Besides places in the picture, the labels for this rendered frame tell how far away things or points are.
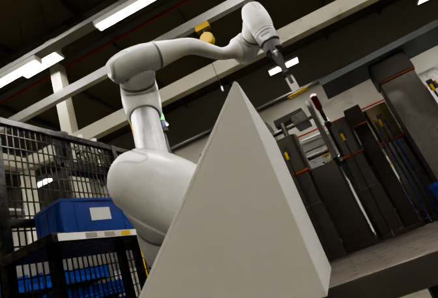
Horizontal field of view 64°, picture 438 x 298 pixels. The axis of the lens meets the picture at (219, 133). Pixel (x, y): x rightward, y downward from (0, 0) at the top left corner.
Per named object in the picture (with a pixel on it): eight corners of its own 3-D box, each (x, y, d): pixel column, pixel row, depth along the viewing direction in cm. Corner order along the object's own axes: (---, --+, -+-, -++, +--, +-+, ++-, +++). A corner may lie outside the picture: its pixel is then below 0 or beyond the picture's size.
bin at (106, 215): (137, 228, 135) (129, 196, 139) (65, 237, 109) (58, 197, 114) (109, 242, 142) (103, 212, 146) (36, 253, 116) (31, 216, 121)
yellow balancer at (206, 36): (235, 87, 363) (209, 24, 393) (233, 83, 353) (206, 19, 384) (221, 94, 366) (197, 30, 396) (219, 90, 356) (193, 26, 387)
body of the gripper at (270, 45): (264, 53, 146) (274, 70, 143) (259, 44, 139) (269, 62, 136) (280, 44, 145) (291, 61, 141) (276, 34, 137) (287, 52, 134)
